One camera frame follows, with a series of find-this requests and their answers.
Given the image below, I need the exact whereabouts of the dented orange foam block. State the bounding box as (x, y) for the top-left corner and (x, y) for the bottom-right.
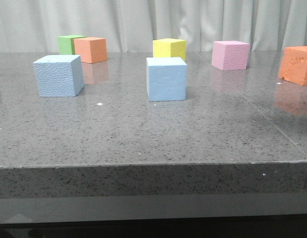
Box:
(279, 46), (307, 86)

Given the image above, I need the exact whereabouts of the yellow foam block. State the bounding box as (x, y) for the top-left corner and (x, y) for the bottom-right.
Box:
(153, 38), (186, 61)

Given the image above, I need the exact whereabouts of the grey pleated curtain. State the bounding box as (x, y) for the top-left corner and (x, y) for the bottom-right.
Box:
(0, 0), (307, 53)

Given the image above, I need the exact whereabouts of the smooth light blue foam block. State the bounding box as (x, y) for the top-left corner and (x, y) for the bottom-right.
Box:
(146, 57), (187, 101)

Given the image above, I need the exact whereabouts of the green foam block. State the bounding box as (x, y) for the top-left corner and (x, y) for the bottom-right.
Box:
(58, 35), (85, 55)

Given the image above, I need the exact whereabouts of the textured light blue foam block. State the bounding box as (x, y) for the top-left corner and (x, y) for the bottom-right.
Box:
(33, 55), (84, 97)

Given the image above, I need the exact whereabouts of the smooth orange foam block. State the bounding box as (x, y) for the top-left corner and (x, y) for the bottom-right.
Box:
(74, 37), (108, 63)

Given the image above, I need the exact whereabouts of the pink foam block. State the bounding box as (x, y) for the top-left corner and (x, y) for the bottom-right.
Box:
(211, 41), (250, 70)

